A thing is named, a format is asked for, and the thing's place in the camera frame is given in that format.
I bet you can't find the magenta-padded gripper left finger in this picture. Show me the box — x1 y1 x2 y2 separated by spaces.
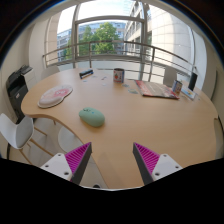
40 142 93 186

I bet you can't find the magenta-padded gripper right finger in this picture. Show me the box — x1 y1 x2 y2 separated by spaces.
132 142 184 186

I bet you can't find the mint green computer mouse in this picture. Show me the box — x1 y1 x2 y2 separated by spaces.
78 107 106 128

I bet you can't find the pink white mouse pad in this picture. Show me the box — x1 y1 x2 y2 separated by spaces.
37 84 74 109

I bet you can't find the white chair with wooden legs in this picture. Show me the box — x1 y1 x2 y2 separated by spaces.
0 112 56 166

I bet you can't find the small light blue booklet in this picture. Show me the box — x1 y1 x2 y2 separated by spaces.
181 87 198 101

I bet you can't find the red black magazine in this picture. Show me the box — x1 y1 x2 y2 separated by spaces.
134 79 180 100

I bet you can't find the small blue white box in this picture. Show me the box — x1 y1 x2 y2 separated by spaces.
171 79 183 96

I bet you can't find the black white office printer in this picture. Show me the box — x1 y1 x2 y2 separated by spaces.
5 64 38 123

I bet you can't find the black upright device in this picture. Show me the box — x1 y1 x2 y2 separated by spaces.
187 71 199 92

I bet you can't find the blue marker pen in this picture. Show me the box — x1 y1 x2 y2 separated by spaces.
80 73 95 80

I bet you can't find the black whiteboard eraser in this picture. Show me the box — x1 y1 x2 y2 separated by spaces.
78 68 95 79

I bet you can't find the strawberry print tin can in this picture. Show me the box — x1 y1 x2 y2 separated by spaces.
113 67 125 84

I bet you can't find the metal balcony railing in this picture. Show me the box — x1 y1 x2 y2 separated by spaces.
42 40 198 81

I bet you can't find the green tree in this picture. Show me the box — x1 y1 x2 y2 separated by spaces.
78 22 120 55

